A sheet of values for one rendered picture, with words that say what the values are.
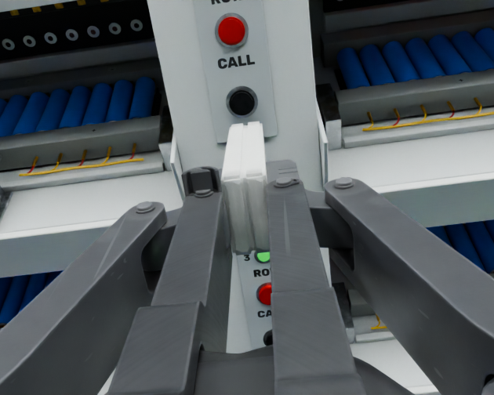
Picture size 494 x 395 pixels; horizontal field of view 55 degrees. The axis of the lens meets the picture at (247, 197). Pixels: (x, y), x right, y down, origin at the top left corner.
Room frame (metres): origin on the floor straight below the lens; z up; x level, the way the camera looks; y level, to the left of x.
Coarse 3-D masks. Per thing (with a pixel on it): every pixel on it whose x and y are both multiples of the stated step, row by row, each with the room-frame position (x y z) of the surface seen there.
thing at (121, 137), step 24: (144, 120) 0.38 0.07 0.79; (0, 144) 0.38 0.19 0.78; (24, 144) 0.38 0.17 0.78; (48, 144) 0.38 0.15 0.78; (72, 144) 0.37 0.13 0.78; (96, 144) 0.37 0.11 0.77; (120, 144) 0.37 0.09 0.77; (144, 144) 0.37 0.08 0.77; (0, 168) 0.38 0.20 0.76; (72, 168) 0.36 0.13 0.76
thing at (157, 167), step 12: (120, 168) 0.36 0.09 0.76; (132, 168) 0.35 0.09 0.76; (144, 168) 0.35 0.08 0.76; (156, 168) 0.35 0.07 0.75; (24, 180) 0.36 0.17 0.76; (36, 180) 0.36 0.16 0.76; (48, 180) 0.36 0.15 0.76; (60, 180) 0.36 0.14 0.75; (72, 180) 0.36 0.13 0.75; (84, 180) 0.36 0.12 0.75
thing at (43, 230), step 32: (0, 64) 0.48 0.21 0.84; (32, 64) 0.48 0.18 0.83; (64, 64) 0.48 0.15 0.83; (96, 64) 0.48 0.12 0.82; (160, 128) 0.36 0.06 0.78; (96, 160) 0.38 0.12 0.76; (160, 160) 0.37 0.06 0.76; (32, 192) 0.36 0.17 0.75; (64, 192) 0.35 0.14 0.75; (96, 192) 0.34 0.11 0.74; (128, 192) 0.34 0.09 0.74; (160, 192) 0.33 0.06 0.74; (0, 224) 0.33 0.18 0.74; (32, 224) 0.32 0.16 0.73; (64, 224) 0.32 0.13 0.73; (96, 224) 0.31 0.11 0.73; (0, 256) 0.32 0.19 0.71; (32, 256) 0.32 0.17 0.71; (64, 256) 0.32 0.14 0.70
